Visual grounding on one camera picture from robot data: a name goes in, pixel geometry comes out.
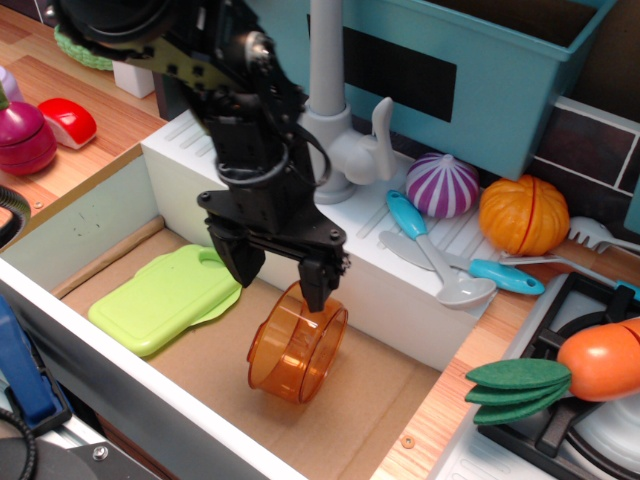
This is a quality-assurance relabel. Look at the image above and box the light green cutting board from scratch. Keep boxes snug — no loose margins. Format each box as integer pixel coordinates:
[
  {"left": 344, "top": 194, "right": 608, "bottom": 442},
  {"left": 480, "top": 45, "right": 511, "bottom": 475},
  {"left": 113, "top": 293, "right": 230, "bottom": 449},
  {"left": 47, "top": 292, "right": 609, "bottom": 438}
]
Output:
[{"left": 88, "top": 244, "right": 242, "bottom": 357}]

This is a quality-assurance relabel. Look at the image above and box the black hose left edge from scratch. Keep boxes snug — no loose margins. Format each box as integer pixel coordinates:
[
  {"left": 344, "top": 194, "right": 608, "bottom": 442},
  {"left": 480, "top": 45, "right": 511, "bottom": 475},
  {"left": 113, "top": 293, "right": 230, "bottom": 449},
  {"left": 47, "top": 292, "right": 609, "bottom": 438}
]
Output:
[{"left": 0, "top": 185, "right": 32, "bottom": 249}]

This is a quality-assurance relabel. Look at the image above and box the grey spoon blue handle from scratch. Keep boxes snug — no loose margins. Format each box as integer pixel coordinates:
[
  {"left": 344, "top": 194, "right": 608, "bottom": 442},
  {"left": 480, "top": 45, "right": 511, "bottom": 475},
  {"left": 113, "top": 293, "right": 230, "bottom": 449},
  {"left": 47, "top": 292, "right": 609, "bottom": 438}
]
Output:
[{"left": 386, "top": 190, "right": 497, "bottom": 310}]

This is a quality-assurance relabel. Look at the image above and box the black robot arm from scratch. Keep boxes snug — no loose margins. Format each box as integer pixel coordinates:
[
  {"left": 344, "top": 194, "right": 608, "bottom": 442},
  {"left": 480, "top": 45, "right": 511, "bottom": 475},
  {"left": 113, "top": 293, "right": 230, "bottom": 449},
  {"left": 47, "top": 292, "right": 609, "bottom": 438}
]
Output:
[{"left": 48, "top": 1, "right": 349, "bottom": 312}]

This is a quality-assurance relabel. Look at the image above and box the orange transparent plastic pot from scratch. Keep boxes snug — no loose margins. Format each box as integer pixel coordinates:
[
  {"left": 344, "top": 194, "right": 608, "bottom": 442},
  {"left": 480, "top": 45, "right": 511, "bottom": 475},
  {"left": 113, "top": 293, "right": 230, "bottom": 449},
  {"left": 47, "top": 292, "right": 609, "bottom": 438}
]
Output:
[{"left": 247, "top": 282, "right": 348, "bottom": 404}]

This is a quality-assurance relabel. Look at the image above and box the orange toy carrot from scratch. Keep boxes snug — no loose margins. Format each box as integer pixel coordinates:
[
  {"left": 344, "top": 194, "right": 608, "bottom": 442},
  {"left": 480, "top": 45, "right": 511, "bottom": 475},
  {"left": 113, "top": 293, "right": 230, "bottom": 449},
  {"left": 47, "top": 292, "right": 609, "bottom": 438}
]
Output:
[{"left": 465, "top": 318, "right": 639, "bottom": 425}]

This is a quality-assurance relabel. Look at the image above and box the green toy bitter gourd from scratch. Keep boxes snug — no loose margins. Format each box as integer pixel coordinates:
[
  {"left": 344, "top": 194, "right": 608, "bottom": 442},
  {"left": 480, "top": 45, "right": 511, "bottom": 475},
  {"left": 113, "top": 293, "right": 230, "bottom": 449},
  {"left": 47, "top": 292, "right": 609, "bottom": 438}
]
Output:
[{"left": 54, "top": 25, "right": 113, "bottom": 71}]

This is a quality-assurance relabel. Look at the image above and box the white toy sink unit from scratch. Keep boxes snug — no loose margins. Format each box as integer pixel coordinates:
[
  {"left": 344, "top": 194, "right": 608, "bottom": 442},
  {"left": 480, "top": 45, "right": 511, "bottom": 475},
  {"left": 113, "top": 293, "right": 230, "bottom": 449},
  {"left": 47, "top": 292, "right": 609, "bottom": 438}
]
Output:
[{"left": 1, "top": 112, "right": 485, "bottom": 479}]

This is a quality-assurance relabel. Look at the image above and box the lavender toy piece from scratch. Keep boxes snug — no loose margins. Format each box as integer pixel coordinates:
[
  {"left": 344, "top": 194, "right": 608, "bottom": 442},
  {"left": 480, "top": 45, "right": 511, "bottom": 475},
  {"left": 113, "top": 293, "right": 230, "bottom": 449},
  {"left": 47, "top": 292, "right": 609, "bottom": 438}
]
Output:
[{"left": 0, "top": 66, "right": 25, "bottom": 102}]

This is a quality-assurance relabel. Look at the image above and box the orange toy pumpkin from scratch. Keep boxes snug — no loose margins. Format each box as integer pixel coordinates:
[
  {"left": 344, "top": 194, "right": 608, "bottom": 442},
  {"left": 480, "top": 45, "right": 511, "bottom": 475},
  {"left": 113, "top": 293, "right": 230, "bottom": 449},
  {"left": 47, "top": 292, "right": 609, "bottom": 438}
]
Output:
[{"left": 479, "top": 175, "right": 570, "bottom": 256}]

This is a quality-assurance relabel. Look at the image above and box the teal plastic bin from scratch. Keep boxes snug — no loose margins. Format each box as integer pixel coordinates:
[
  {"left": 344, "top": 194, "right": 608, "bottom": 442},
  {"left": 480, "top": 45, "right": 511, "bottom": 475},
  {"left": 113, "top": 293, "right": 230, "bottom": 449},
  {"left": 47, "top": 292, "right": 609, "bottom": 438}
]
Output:
[{"left": 244, "top": 0, "right": 619, "bottom": 182}]

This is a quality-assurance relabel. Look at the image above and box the white salt shaker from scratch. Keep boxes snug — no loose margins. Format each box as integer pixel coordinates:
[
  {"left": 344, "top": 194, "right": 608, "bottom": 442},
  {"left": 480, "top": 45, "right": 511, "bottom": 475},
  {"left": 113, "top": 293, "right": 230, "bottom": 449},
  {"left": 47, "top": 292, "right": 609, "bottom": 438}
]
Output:
[{"left": 112, "top": 62, "right": 155, "bottom": 99}]

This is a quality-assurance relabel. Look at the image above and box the grey metal base plate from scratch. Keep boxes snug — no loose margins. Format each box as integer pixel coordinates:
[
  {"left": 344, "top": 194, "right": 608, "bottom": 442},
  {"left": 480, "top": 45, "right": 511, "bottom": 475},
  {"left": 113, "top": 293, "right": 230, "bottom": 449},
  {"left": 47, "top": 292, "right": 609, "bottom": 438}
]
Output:
[{"left": 29, "top": 429, "right": 166, "bottom": 480}]

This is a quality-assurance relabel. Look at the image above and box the grey knife blue handle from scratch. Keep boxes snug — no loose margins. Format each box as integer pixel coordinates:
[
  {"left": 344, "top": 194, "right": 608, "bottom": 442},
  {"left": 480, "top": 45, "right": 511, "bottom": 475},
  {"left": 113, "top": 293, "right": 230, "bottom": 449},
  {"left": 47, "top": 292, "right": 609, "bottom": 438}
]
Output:
[{"left": 379, "top": 231, "right": 545, "bottom": 296}]

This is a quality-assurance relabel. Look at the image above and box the red white toy slice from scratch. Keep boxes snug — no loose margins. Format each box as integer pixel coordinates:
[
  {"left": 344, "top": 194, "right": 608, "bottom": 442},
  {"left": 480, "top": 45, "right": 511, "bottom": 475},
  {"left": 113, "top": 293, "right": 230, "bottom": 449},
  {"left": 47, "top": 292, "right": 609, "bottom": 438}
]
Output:
[{"left": 37, "top": 98, "right": 97, "bottom": 150}]

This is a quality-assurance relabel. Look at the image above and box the magenta toy beet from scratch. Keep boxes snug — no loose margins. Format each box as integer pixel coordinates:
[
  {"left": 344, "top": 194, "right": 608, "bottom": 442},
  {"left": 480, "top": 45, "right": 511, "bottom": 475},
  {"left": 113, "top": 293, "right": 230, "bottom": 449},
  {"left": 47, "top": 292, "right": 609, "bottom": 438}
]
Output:
[{"left": 1, "top": 87, "right": 57, "bottom": 176}]

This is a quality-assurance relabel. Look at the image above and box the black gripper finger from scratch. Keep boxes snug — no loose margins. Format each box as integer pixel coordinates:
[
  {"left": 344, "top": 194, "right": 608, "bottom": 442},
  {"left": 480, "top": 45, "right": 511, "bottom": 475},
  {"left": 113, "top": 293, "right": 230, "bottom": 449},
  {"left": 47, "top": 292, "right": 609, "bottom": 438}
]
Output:
[
  {"left": 206, "top": 221, "right": 265, "bottom": 288},
  {"left": 298, "top": 257, "right": 342, "bottom": 313}
]

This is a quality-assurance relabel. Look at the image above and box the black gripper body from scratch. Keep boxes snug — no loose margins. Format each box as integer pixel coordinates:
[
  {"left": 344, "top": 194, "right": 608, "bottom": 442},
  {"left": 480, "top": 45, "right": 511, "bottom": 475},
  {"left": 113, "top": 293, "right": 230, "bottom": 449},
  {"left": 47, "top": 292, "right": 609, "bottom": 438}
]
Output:
[{"left": 197, "top": 172, "right": 349, "bottom": 275}]

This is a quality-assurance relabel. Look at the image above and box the grey toy faucet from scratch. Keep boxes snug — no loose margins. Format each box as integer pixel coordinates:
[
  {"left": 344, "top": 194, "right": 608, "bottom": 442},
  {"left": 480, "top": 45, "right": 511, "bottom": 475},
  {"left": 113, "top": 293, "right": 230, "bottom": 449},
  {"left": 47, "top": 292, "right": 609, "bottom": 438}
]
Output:
[{"left": 301, "top": 1, "right": 397, "bottom": 205}]

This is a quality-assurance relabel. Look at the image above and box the blue clamp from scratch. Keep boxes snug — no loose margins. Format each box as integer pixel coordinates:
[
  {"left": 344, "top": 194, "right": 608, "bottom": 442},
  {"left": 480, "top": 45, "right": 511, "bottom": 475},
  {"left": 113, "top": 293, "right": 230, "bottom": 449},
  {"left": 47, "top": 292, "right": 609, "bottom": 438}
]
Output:
[{"left": 1, "top": 298, "right": 72, "bottom": 436}]

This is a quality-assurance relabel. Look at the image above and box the purple white striped onion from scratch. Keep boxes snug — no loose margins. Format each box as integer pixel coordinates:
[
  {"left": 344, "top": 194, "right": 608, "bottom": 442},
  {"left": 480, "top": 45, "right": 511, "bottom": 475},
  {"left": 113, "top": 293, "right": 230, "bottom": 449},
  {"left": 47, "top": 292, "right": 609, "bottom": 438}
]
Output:
[{"left": 405, "top": 153, "right": 480, "bottom": 219}]

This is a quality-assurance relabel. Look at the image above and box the black cable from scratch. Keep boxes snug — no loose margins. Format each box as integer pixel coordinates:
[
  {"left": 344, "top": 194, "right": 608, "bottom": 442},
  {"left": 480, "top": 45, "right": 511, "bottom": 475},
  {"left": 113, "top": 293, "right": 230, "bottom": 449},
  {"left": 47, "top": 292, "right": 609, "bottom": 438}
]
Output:
[{"left": 0, "top": 407, "right": 39, "bottom": 480}]

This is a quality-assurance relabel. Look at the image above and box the grey toy pasta server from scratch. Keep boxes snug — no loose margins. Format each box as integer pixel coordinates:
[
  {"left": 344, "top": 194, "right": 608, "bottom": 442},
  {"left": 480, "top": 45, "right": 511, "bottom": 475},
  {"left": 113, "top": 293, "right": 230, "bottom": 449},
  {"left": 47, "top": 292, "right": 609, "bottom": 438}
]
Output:
[{"left": 498, "top": 215, "right": 640, "bottom": 268}]

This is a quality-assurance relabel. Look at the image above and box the black stove burner grate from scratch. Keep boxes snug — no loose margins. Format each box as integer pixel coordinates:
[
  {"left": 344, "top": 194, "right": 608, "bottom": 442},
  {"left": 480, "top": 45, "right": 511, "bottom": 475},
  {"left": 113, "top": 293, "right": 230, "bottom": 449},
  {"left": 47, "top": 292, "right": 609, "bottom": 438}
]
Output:
[{"left": 478, "top": 273, "right": 639, "bottom": 479}]

